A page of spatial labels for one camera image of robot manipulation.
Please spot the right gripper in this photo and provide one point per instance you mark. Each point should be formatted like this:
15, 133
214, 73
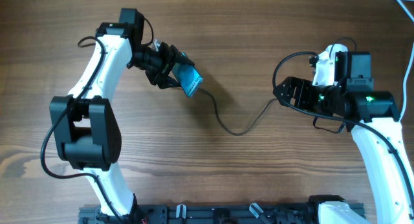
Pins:
304, 86

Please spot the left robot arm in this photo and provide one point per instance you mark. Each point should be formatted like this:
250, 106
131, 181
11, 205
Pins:
83, 123

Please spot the white power strip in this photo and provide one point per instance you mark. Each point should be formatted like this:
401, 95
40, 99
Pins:
334, 48

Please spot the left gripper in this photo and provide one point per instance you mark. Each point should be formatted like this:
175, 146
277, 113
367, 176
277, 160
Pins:
168, 58

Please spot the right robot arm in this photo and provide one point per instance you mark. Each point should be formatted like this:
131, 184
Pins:
342, 90

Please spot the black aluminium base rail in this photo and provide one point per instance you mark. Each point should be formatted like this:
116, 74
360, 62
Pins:
282, 213

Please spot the turquoise screen smartphone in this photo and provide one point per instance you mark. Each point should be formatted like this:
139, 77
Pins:
188, 77

